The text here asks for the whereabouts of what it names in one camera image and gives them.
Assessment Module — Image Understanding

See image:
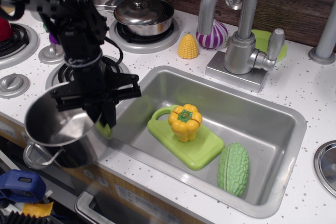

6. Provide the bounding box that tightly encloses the silver oven front knob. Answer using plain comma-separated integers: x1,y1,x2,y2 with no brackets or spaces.
23,141,53,170

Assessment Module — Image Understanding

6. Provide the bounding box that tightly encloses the blue clamp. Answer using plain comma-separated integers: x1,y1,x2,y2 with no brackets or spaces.
1,169,46,203

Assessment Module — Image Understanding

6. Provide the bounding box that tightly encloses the purple striped toy onion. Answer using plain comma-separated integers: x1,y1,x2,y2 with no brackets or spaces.
196,20,228,49

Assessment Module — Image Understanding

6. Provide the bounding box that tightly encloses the purple toy eggplant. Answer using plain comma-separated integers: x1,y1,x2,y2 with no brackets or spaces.
43,23,59,45

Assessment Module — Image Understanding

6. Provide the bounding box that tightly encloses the green toy cutting board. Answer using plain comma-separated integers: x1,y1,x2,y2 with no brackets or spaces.
147,105,225,170

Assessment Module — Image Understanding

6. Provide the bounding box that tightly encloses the stainless steel pot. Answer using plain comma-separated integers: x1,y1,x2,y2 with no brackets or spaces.
25,83,112,168

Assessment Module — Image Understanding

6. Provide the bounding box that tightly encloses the round steel bowl rim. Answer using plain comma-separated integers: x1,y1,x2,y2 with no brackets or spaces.
313,140,335,197

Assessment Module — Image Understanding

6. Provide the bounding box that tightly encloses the silver toy faucet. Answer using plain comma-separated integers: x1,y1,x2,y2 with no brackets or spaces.
197,0,285,93

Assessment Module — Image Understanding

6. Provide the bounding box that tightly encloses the silver oven door handle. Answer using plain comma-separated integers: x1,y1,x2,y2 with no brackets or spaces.
75,191,182,224

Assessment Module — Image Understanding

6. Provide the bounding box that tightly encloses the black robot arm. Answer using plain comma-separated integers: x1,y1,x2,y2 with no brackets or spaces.
1,0,141,127

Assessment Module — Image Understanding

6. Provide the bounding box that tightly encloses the steel sink basin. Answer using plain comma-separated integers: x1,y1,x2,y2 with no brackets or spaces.
111,66,307,218

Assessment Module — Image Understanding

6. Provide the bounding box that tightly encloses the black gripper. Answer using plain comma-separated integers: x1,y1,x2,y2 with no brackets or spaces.
49,50,141,128

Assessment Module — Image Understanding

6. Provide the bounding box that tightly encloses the stove burner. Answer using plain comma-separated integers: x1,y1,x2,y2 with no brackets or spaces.
45,55,130,90
1,23,39,70
109,18,180,54

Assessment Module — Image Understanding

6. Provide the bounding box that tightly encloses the green toy bitter melon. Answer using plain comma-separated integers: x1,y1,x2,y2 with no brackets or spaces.
217,142,249,197

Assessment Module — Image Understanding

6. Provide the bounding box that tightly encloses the yellow toy bell pepper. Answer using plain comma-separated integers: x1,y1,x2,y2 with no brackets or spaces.
168,104,203,143

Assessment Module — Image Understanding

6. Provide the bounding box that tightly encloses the grey vertical pole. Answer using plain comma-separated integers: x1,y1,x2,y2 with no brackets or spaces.
309,2,335,65

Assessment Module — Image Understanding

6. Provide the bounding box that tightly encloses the small lidded steel pot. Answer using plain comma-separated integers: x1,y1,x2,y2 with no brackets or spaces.
95,0,175,36

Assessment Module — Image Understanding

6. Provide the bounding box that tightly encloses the green plastic plate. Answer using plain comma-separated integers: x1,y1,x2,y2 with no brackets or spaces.
251,29,287,62

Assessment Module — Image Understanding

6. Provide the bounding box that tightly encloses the silver stove knob lower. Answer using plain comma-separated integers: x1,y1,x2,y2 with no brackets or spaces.
1,73,30,99

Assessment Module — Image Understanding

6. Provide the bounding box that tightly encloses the red toy vegetable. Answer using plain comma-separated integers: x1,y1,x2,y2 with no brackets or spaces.
0,18,14,41

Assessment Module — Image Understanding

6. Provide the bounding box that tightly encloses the front left stove burner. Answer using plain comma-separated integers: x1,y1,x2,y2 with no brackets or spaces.
1,23,39,70

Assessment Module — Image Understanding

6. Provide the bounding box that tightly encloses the silver stove knob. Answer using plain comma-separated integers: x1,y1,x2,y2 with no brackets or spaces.
1,73,30,99
38,43,65,65

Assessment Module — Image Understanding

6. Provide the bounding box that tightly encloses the front right stove burner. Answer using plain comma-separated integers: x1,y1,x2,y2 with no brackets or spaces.
45,55,130,90

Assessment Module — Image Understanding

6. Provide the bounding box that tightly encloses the back right stove burner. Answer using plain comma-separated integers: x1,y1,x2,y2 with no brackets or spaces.
109,18,180,54

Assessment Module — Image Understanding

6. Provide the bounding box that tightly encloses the silver stove knob upper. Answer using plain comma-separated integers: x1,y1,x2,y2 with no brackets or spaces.
38,43,65,65

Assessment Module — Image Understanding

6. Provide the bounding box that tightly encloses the yellow toy corn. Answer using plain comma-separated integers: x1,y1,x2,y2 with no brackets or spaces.
177,34,198,59

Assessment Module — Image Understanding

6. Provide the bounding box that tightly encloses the yellow cloth piece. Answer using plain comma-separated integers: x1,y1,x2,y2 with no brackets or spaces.
22,202,54,218

